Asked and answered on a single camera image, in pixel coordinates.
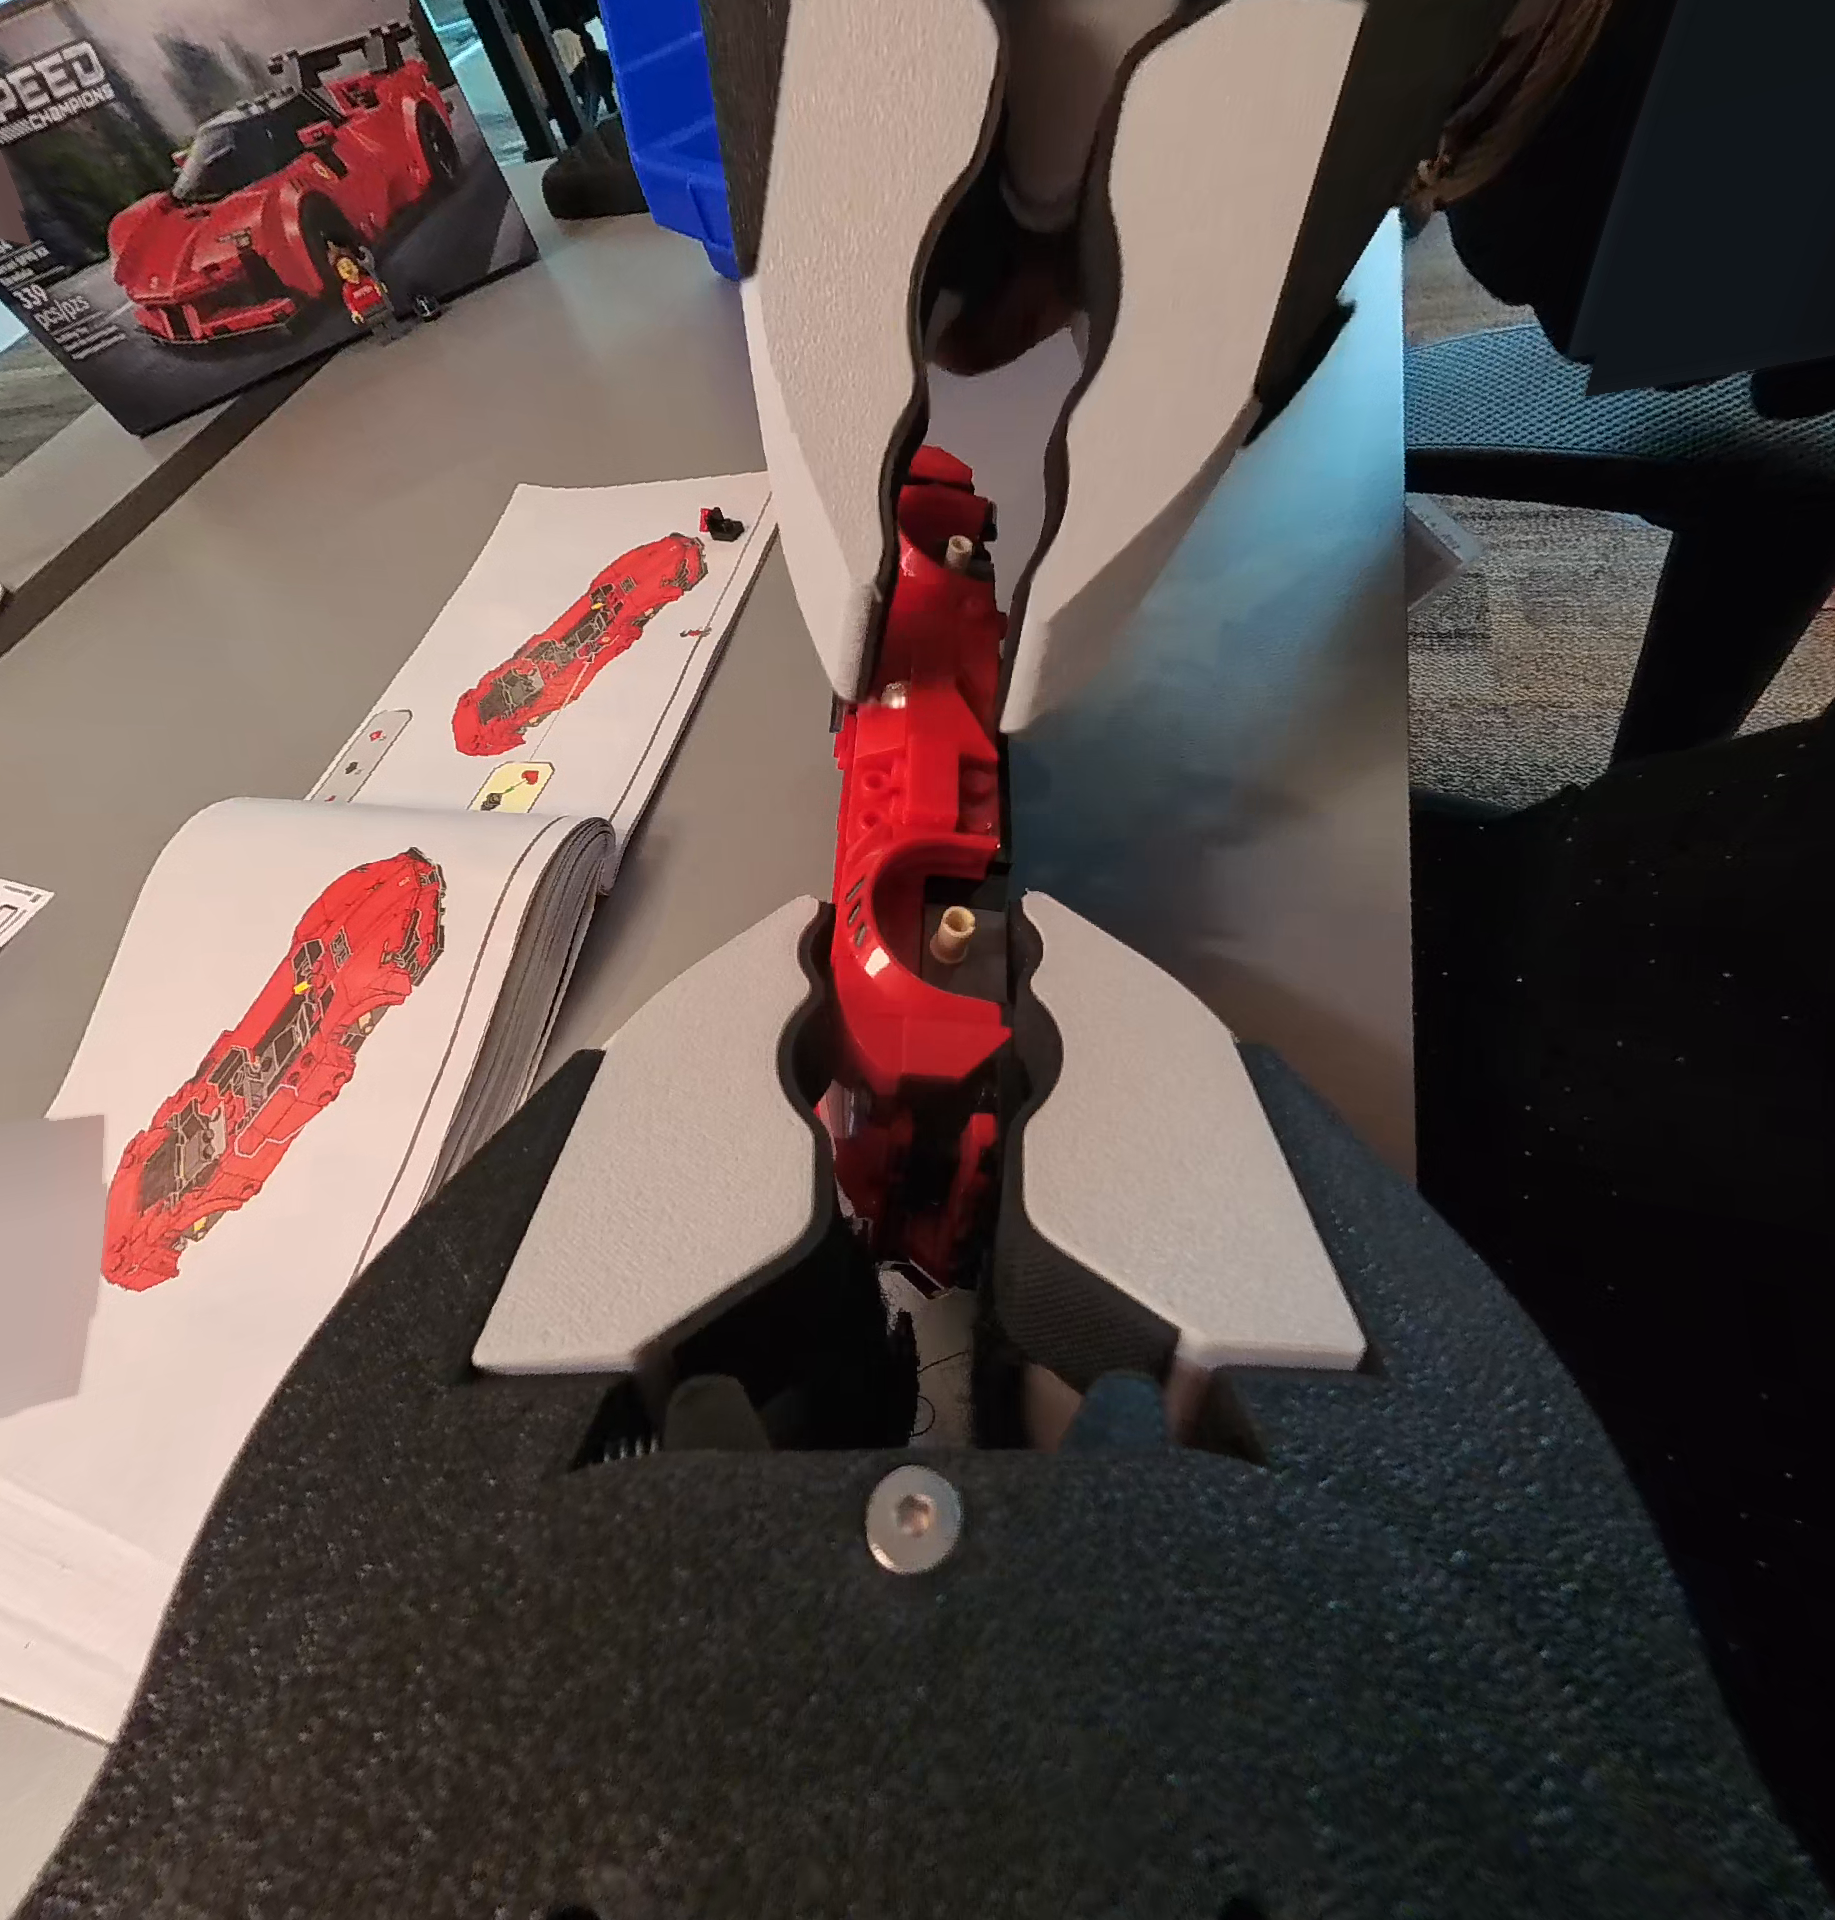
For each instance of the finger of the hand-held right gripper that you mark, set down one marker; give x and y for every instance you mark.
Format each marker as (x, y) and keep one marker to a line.
(859, 180)
(1204, 270)

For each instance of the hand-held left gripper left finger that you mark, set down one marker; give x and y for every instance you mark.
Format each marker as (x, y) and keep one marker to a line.
(664, 1186)

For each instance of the black cloth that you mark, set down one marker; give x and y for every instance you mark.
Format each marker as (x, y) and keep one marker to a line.
(595, 180)

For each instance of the office chair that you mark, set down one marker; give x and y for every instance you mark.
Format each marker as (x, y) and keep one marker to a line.
(1682, 495)

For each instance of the blue plastic bin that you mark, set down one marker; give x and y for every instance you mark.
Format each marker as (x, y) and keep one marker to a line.
(669, 121)

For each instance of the lego set box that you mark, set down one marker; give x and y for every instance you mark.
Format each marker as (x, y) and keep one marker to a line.
(258, 180)

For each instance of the lego instruction booklet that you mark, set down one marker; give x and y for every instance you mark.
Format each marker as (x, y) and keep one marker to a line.
(228, 871)

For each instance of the black lego piece red tip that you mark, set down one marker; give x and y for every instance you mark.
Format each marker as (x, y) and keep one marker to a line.
(724, 526)

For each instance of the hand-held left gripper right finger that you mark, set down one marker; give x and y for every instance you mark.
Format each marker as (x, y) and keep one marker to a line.
(1173, 1186)

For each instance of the red lego car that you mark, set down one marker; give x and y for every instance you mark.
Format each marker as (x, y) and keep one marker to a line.
(919, 781)

